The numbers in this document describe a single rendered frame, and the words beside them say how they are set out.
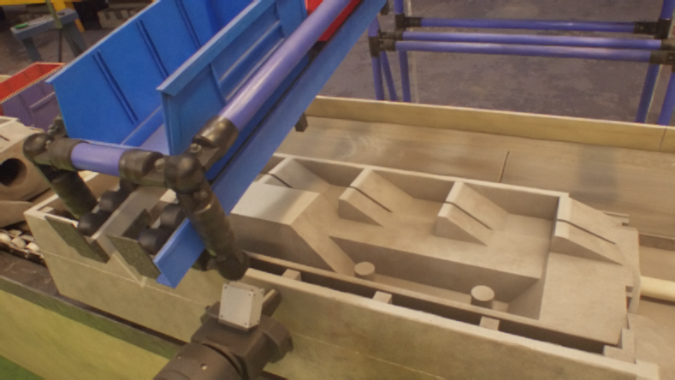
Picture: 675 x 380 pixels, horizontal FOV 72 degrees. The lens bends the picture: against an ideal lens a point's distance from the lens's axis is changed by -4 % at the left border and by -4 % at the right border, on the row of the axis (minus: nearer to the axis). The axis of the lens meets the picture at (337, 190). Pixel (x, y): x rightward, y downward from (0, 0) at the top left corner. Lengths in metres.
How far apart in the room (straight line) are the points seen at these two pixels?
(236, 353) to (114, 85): 0.34
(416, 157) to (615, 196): 0.47
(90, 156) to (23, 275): 0.82
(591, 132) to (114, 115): 1.08
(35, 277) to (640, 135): 1.45
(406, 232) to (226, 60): 0.42
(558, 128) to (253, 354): 0.98
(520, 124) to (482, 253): 0.63
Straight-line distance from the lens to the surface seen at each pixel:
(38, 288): 1.26
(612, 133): 1.33
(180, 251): 0.50
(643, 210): 1.18
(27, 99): 2.08
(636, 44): 1.50
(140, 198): 0.61
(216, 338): 0.60
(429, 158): 1.27
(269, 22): 0.61
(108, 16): 6.33
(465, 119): 1.35
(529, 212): 0.88
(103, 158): 0.52
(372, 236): 0.80
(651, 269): 1.06
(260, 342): 0.59
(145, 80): 0.66
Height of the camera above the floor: 1.48
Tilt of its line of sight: 38 degrees down
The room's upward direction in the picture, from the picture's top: 11 degrees counter-clockwise
